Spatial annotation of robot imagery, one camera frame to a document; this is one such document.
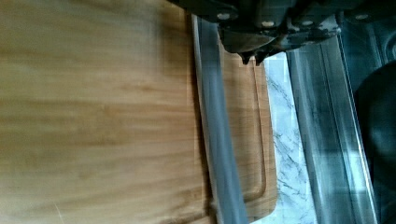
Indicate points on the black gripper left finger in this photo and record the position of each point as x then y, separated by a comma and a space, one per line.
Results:
245, 57

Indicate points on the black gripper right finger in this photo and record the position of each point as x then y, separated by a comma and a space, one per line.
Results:
260, 56

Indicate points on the black pan inside oven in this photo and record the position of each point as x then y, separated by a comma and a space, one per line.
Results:
375, 102

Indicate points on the bamboo cutting board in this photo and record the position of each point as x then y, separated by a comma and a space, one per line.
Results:
100, 120

